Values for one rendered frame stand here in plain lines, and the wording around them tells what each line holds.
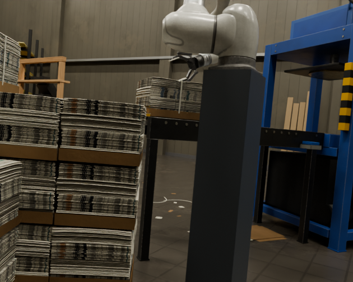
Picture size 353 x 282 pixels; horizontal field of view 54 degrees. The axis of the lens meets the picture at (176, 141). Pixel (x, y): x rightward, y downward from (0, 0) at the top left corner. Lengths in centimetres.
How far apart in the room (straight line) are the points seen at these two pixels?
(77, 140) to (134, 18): 855
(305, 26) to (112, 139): 228
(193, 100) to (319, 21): 140
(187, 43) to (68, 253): 91
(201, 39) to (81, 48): 945
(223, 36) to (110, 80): 850
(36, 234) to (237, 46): 103
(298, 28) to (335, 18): 37
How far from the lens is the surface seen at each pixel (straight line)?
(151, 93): 199
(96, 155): 125
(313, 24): 312
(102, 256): 133
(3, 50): 156
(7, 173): 121
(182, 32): 142
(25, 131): 131
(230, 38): 142
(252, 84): 137
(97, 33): 1046
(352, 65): 259
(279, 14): 795
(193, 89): 210
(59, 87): 645
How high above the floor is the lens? 77
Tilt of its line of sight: 3 degrees down
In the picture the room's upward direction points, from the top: 5 degrees clockwise
